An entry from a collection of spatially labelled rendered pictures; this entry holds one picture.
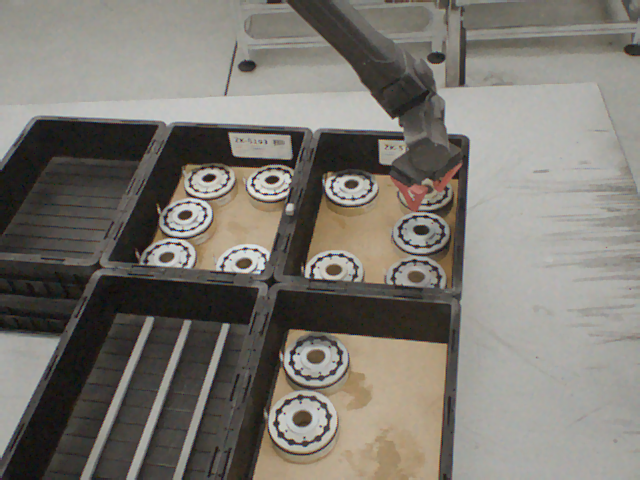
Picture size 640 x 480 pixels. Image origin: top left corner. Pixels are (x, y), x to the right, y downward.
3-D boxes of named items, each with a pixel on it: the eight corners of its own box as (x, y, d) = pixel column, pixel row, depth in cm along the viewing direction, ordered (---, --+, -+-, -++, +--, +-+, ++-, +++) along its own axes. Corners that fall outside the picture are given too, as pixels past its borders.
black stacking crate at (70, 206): (52, 159, 166) (34, 117, 158) (180, 166, 161) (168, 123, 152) (-36, 297, 139) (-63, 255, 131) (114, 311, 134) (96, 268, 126)
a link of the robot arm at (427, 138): (419, 52, 110) (371, 82, 114) (423, 99, 102) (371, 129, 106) (461, 106, 117) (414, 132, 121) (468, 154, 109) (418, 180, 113)
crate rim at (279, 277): (315, 136, 149) (314, 127, 147) (469, 144, 143) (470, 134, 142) (272, 290, 122) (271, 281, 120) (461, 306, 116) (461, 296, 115)
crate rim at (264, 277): (171, 130, 154) (169, 120, 152) (315, 136, 149) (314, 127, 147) (100, 276, 127) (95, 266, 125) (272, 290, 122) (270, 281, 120)
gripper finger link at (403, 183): (447, 204, 128) (449, 162, 121) (419, 226, 125) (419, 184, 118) (418, 186, 132) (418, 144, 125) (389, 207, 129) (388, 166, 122)
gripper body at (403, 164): (461, 157, 124) (463, 121, 118) (419, 189, 119) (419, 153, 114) (432, 141, 127) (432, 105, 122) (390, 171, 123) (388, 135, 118)
